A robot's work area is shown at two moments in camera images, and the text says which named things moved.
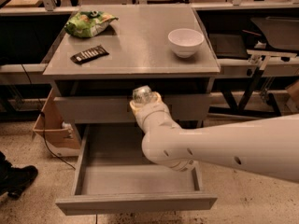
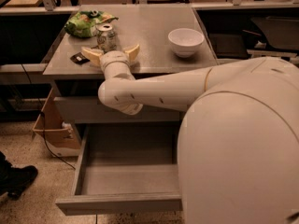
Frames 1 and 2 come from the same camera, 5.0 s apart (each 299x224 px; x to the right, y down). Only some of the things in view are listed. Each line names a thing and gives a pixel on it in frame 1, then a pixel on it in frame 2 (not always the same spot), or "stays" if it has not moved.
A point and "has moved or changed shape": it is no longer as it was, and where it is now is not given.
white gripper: (149, 111) to (112, 58)
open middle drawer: (115, 175) stays
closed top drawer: (117, 109) stays
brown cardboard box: (61, 137) stays
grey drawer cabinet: (103, 52) stays
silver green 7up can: (142, 94) has moved or changed shape
